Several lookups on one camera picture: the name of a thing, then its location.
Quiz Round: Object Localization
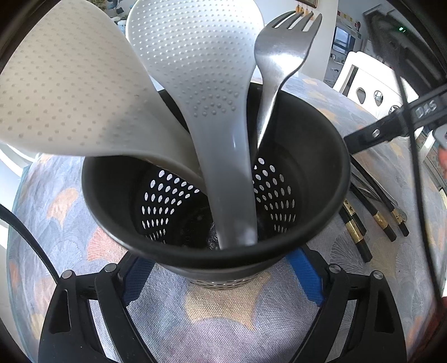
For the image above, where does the metal fork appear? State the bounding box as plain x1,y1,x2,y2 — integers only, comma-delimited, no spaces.
254,10,322,151

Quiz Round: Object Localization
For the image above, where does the television screen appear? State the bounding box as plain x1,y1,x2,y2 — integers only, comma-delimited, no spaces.
333,24,360,56

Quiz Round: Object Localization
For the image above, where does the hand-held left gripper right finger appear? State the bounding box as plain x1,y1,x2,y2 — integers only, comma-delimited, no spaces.
286,249,407,363

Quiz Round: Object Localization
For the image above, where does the white rice paddle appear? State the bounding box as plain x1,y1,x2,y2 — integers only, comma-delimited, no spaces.
125,0,265,251
0,0,205,184

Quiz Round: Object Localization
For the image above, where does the black perforated utensil holder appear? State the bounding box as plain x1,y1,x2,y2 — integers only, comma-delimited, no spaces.
81,84,351,292

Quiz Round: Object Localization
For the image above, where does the metal spoon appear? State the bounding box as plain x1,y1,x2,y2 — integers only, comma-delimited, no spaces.
354,181,407,224

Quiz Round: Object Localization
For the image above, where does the fan-patterned grey tablecloth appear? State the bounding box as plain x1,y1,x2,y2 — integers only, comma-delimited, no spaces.
7,71,447,363

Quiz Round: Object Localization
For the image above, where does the smooth black cable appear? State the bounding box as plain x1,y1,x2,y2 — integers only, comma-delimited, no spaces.
0,204,61,283

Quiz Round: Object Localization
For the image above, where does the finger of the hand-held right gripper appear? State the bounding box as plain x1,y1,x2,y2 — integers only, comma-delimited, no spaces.
344,90,447,154

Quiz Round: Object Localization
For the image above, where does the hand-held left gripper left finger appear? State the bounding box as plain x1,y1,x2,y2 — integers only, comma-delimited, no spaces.
38,258,156,363

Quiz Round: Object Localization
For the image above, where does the wall hanging with orange tassels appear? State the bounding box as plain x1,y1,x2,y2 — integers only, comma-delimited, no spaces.
293,0,318,15

